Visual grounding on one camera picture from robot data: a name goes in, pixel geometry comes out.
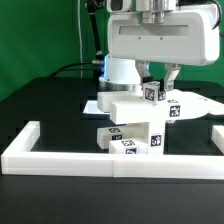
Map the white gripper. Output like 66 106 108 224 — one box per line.
107 0 221 100

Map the white chair back frame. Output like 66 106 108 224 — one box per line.
97 89 224 124

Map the white chair seat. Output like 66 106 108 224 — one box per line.
124 121 165 155

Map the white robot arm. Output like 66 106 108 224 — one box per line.
86 0 222 92

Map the white sheet with markers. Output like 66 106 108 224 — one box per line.
83 100 100 114

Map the black cable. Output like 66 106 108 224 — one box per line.
49 60 105 78

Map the white cable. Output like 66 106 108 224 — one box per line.
77 0 84 79

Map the white U-shaped fence frame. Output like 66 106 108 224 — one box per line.
1 121 224 180

